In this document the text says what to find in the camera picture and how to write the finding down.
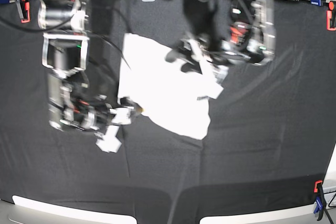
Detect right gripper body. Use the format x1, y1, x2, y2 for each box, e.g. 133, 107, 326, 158
97, 102, 136, 132

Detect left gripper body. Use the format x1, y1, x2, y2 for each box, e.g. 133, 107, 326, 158
178, 37, 249, 82

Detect white printed t-shirt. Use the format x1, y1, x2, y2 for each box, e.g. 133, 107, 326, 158
118, 33, 223, 140

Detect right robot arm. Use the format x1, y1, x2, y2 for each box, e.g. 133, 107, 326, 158
38, 0, 142, 132

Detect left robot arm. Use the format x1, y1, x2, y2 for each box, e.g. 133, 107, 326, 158
165, 0, 276, 84

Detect black table cloth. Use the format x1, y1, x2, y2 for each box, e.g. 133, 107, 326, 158
1, 0, 335, 223

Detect orange clamp top right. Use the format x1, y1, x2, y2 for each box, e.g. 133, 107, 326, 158
327, 1, 335, 31

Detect orange clamp top left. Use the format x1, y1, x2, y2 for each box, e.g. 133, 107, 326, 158
15, 0, 30, 23

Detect orange blue clamp bottom right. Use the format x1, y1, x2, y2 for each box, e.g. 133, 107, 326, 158
313, 180, 327, 221

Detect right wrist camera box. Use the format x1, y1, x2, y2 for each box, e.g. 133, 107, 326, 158
96, 125, 122, 153

